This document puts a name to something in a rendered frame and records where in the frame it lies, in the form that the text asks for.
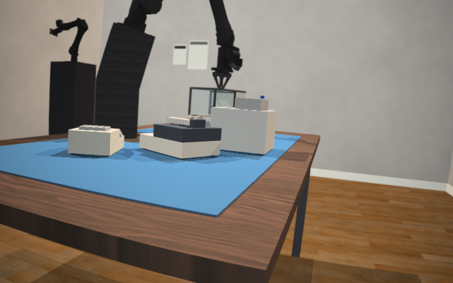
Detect blue flat mat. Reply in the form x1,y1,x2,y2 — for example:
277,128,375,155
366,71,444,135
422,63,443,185
0,134,301,217

